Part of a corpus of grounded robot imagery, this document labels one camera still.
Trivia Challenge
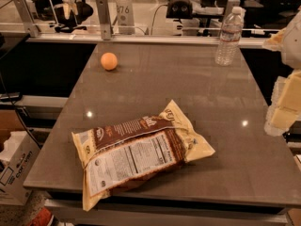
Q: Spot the metal bracket post right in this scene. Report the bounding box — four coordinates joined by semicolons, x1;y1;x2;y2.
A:
222;0;242;24

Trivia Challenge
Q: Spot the red shoe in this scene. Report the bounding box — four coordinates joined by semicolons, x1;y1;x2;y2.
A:
26;207;56;226

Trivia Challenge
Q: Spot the metal bracket post left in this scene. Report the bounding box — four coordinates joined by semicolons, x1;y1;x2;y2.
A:
13;0;40;38

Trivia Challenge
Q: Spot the metal bracket post middle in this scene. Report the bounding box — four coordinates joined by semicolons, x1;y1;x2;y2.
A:
96;0;113;40

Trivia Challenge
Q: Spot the orange ball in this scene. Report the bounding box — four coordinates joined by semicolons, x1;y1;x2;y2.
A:
101;53;118;71

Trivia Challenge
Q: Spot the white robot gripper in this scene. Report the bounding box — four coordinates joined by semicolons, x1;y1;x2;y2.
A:
262;11;301;137

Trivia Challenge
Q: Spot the white numbered sign post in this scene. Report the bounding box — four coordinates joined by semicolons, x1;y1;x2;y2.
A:
115;0;135;35

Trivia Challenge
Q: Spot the white cardboard box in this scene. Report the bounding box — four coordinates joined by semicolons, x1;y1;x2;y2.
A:
0;131;40;205

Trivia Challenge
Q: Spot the metal bracket post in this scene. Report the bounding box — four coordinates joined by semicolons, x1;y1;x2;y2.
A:
96;0;113;40
222;0;242;24
13;0;40;38

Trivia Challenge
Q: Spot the brown and cream chip bag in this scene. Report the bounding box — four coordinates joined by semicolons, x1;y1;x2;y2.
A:
72;101;214;211

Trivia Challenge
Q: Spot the clear plastic water bottle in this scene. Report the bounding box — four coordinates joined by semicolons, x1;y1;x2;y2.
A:
215;7;245;66

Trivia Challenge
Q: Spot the black camera device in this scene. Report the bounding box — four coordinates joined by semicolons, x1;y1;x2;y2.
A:
166;0;193;19

